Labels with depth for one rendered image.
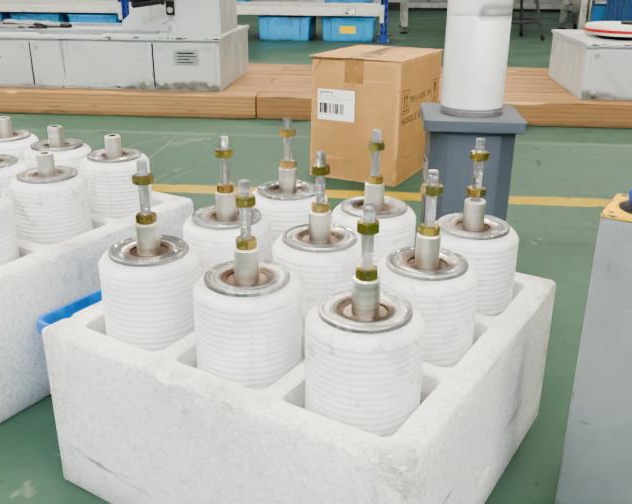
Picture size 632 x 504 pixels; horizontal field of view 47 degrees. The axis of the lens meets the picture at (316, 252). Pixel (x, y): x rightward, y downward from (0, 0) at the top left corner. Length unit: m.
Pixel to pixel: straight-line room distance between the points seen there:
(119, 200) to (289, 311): 0.48
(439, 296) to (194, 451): 0.25
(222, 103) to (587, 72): 1.25
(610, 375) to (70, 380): 0.50
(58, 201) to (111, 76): 1.83
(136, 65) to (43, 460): 2.02
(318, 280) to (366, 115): 1.11
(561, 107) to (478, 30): 1.54
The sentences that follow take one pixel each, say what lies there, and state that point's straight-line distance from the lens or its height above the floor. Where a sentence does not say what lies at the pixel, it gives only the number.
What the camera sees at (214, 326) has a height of 0.23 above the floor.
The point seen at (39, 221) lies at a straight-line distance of 0.98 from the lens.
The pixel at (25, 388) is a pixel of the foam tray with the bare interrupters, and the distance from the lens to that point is 0.96.
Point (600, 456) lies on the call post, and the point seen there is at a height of 0.08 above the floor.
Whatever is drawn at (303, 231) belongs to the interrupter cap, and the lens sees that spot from 0.74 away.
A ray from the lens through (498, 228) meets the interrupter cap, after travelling 0.77.
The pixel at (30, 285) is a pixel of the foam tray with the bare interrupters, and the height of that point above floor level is 0.15.
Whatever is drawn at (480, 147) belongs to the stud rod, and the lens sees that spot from 0.75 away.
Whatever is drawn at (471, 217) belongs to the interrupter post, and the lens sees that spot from 0.77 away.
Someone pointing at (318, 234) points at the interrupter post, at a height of 0.26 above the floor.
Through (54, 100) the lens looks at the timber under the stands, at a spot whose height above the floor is 0.05.
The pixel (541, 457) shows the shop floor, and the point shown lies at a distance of 0.87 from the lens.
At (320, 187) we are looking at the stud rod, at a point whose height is 0.31.
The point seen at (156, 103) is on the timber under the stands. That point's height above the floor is 0.05.
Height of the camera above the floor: 0.51
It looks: 22 degrees down
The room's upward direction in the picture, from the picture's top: straight up
